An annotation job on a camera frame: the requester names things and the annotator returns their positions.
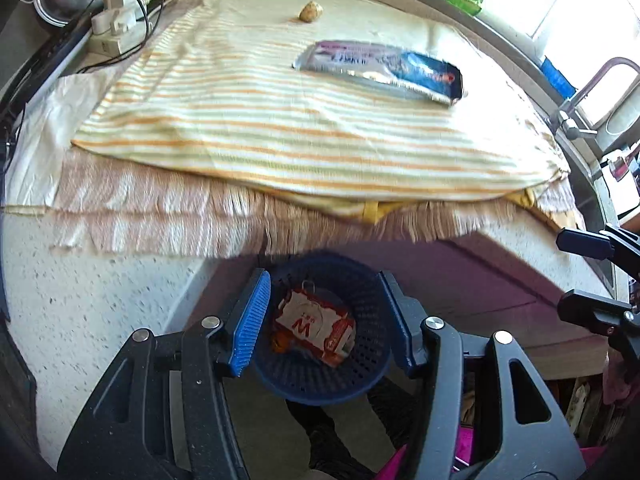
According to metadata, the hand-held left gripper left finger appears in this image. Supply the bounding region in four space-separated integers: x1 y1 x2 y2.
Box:
57 267 273 480

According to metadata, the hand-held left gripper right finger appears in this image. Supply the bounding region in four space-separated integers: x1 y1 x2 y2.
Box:
377 270 588 480

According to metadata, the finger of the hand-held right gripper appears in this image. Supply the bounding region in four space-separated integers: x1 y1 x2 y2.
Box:
555 224 640 282
556 289 640 393

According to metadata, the blue plastic basket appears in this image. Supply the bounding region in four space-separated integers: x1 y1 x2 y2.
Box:
250 252 402 406

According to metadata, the red white carton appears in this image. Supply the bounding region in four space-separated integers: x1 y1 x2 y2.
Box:
272 284 358 367

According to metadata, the silver blue snack wrapper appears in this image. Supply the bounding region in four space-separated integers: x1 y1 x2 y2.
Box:
291 40 465 107

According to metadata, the pink plastic bag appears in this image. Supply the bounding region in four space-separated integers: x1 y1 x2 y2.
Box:
602 347 640 407

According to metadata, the metal faucet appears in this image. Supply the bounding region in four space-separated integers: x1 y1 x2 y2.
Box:
546 57 640 142

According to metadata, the dark knitted cloth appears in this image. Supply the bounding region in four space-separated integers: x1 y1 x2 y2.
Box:
286 387 418 480

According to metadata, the magenta plastic item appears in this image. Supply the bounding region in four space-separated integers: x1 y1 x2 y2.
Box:
372 424 483 480

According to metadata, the orange striped towel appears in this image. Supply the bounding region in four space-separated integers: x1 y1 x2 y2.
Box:
71 0 572 202

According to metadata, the white cloth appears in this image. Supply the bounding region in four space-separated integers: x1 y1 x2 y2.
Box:
4 71 122 209

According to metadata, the white power strip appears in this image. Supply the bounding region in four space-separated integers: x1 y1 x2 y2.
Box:
88 6 152 57
75 0 168 73

